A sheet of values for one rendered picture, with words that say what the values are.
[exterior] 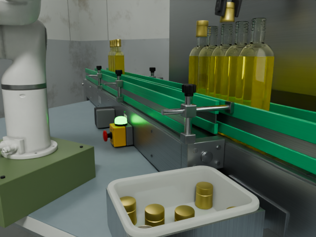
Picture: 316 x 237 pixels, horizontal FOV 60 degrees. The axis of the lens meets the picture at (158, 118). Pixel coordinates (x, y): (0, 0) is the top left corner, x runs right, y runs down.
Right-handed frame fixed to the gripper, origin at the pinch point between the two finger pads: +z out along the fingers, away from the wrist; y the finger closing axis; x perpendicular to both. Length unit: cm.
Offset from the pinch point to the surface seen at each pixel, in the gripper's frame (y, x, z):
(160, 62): -116, -304, 104
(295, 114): -2.9, 25.6, 16.8
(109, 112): 18, -46, 49
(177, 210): 23.8, 31.1, 29.7
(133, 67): -86, -338, 122
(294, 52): -11.7, 12.8, 7.6
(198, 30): 1.6, -9.6, 7.4
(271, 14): -11.8, 2.3, 0.8
